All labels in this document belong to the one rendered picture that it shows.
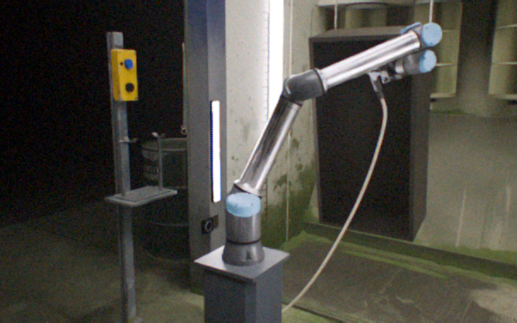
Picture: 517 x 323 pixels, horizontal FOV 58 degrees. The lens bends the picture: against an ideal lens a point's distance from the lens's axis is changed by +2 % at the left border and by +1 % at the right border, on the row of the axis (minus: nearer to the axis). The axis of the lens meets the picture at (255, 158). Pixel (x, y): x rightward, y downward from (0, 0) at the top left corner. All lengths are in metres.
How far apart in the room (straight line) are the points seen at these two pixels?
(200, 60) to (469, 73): 2.22
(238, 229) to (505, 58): 2.36
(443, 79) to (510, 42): 0.48
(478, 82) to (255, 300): 2.72
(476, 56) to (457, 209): 1.20
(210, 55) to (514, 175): 2.36
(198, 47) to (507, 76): 2.10
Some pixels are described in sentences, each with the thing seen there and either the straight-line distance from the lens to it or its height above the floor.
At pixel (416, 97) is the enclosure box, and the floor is 1.31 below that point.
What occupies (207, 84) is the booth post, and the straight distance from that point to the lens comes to 2.75.
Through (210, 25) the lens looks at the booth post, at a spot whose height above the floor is 1.71.
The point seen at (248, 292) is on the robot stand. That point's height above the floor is 0.56.
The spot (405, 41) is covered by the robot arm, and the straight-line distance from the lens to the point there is 2.06.
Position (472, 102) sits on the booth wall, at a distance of 4.05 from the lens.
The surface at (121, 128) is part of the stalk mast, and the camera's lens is 2.56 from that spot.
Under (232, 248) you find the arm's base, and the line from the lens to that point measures 1.98.
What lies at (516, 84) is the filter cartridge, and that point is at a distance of 3.64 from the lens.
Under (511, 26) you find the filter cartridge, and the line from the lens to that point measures 3.64.
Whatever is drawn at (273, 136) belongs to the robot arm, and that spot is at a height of 1.16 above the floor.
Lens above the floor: 1.44
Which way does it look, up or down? 11 degrees down
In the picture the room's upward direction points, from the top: straight up
